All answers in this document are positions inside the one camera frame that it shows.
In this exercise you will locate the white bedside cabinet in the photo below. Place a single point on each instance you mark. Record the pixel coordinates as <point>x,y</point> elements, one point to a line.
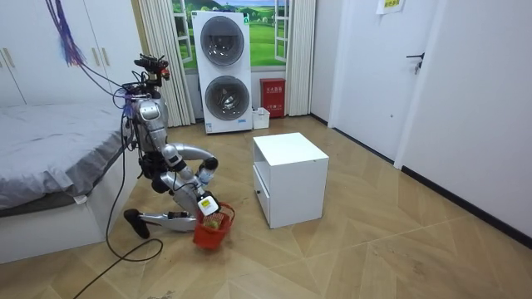
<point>291,178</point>

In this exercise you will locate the white wardrobe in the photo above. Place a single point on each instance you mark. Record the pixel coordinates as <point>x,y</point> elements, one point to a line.
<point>50,41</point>

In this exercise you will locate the robot body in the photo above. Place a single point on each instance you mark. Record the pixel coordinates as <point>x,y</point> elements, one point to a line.
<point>146,137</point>

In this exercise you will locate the red plastic basket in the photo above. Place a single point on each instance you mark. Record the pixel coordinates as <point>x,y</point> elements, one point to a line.
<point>210,238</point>

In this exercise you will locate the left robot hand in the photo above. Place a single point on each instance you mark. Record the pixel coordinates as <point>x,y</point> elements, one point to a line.
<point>204,176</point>

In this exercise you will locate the red metal box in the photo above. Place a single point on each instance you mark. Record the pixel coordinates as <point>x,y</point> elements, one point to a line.
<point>273,97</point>

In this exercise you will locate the grey bed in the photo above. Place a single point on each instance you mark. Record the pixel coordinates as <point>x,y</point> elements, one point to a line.
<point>45,145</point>

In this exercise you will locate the paper notice with yellow label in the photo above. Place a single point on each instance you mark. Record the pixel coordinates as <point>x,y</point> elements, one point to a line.
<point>390,5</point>

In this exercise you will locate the landscape window poster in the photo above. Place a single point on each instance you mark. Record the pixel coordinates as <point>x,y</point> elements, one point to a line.
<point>262,37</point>

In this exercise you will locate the yellow green packet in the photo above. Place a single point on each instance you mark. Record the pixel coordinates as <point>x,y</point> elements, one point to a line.
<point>213,224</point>

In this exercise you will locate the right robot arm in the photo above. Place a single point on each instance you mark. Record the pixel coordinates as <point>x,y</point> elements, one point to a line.
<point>149,112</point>

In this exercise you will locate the small white bin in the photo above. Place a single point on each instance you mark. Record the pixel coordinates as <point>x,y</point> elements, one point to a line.
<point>261,119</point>

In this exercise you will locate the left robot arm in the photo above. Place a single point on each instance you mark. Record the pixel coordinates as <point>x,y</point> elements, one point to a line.
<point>191,151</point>

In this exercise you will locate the white door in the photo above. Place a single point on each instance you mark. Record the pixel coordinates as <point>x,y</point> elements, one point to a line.
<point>374,83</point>

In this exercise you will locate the cream pleated curtain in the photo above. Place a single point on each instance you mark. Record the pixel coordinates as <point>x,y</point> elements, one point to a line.
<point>166,54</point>
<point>301,58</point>

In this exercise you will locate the robot legs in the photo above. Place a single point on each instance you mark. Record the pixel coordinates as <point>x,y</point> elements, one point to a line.
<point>174,222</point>

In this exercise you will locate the washing machine tower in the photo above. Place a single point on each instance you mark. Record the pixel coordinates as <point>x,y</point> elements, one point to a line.
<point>224,70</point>

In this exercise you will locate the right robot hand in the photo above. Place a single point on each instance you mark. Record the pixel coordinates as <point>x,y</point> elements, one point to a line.
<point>208,204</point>

